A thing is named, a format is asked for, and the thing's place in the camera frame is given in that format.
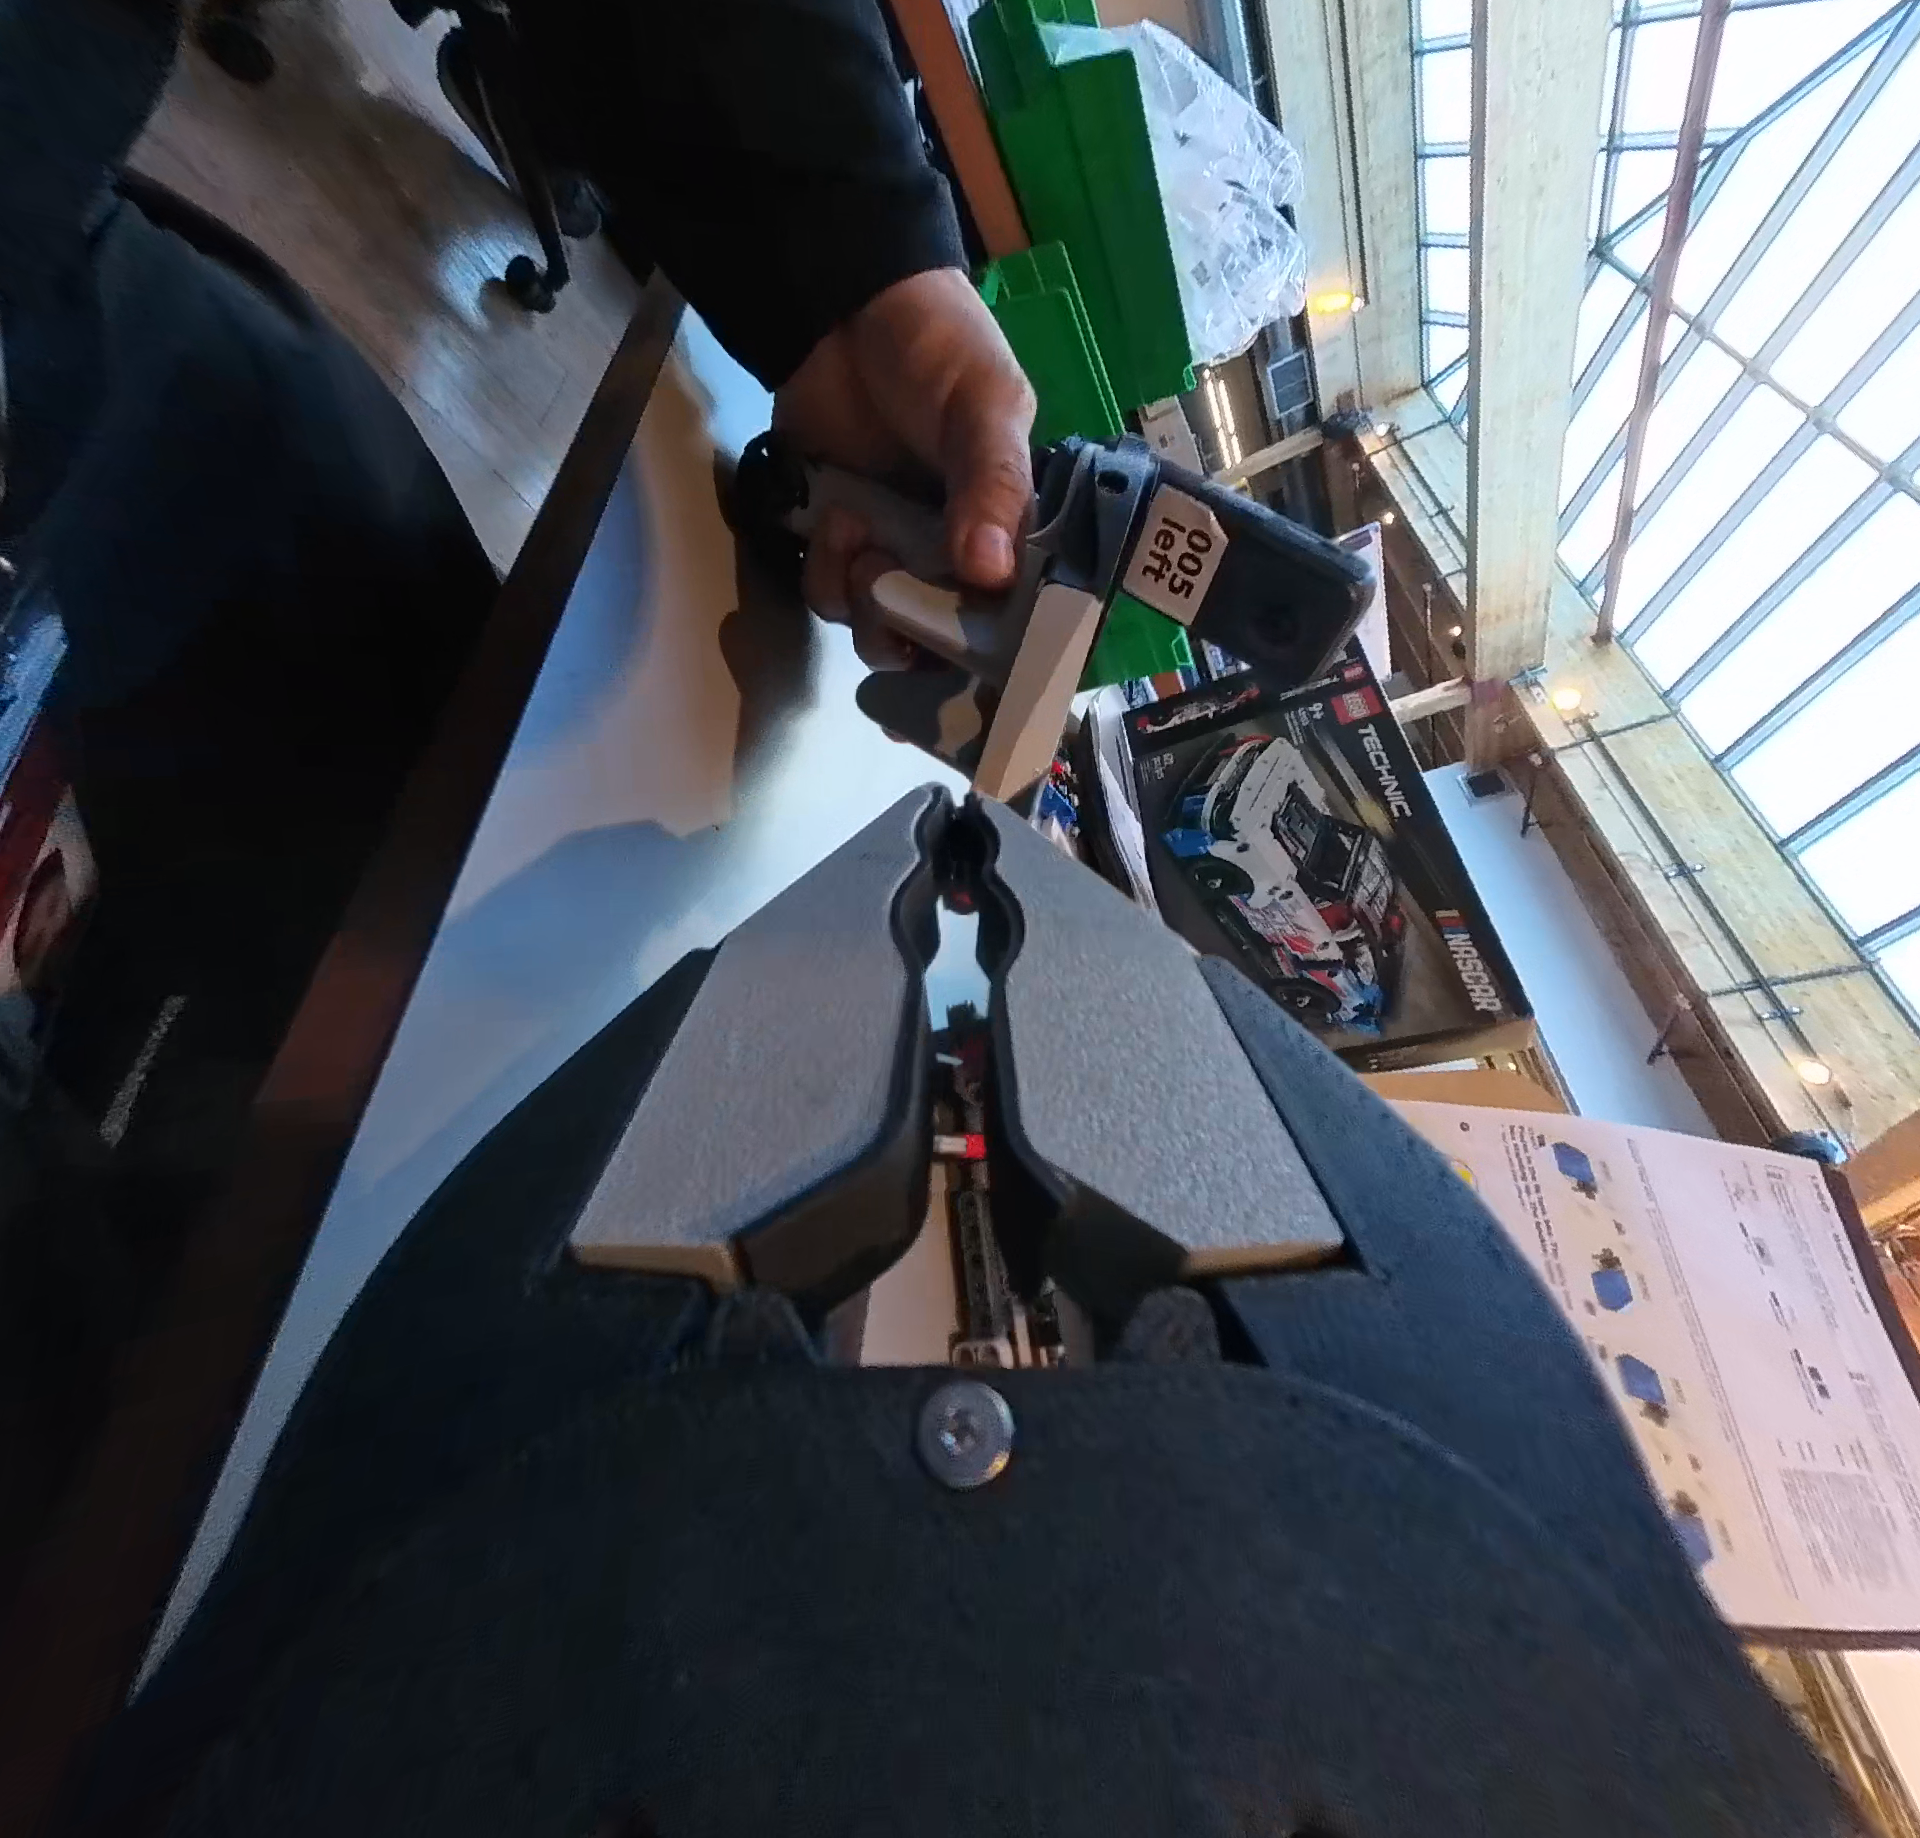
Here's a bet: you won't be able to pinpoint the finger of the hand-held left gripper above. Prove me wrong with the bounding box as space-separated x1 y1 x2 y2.
973 583 1115 806

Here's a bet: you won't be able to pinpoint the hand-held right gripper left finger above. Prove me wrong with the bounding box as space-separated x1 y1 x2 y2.
569 783 954 1307

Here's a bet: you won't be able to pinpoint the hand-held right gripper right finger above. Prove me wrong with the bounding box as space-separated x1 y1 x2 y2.
959 800 1350 1363

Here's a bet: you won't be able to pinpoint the toy brick car assembly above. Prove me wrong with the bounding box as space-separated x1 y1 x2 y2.
920 1005 1068 1367

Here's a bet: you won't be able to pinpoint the person's left forearm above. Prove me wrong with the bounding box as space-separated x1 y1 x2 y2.
404 0 968 391

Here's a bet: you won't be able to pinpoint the grey desk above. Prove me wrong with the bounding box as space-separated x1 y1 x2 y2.
125 269 1163 1697

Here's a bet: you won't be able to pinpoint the person's left hand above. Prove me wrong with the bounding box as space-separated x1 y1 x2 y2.
768 269 1040 671

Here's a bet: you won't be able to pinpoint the black toy set box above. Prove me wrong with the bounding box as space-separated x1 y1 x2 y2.
1118 649 1543 1077

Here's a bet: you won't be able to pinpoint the clear plastic bags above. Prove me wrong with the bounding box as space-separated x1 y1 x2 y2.
1115 20 1309 364

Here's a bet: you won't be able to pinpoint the brick building instruction sheet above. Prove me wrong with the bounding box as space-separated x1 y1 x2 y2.
1392 1099 1920 1640

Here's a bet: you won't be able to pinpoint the black office chair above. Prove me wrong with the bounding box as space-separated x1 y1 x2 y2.
194 0 604 316

